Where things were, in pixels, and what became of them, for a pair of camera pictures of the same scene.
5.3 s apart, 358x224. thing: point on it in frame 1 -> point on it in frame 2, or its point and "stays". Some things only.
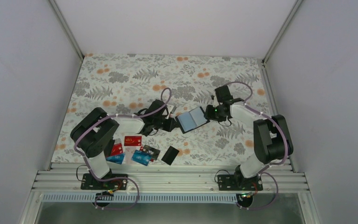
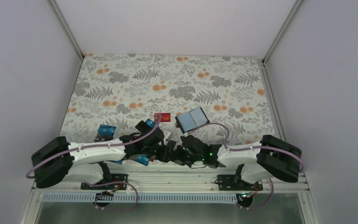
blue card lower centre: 141,157 stays
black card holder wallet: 192,119 stays
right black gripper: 209,113 -> 179,157
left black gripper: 168,127 -> 163,156
